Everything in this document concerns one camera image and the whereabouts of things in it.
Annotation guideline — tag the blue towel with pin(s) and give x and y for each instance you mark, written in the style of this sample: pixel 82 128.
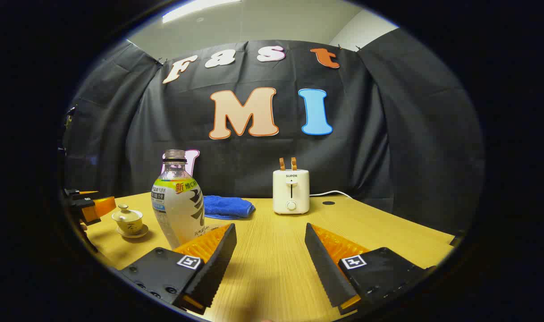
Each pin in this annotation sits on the blue towel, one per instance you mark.
pixel 229 207

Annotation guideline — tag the white toaster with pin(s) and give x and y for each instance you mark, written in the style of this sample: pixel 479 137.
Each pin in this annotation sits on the white toaster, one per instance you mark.
pixel 291 190

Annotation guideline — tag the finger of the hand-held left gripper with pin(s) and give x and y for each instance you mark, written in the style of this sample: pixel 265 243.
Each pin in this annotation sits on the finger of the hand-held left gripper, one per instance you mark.
pixel 99 209
pixel 82 194

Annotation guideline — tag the cream teacup saucer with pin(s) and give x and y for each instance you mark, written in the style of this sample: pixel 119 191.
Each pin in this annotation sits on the cream teacup saucer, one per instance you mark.
pixel 142 233

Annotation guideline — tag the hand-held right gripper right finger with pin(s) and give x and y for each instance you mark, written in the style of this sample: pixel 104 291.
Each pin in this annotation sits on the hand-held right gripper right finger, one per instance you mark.
pixel 323 268

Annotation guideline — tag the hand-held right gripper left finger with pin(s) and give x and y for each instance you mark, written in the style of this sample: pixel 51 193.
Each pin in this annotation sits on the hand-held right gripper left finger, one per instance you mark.
pixel 216 264

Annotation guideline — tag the black backdrop cloth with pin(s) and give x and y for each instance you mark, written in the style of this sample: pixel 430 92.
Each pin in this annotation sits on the black backdrop cloth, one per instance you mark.
pixel 365 147

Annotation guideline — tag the clear plastic water bottle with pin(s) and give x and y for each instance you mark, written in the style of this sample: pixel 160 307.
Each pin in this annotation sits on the clear plastic water bottle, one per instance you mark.
pixel 178 210

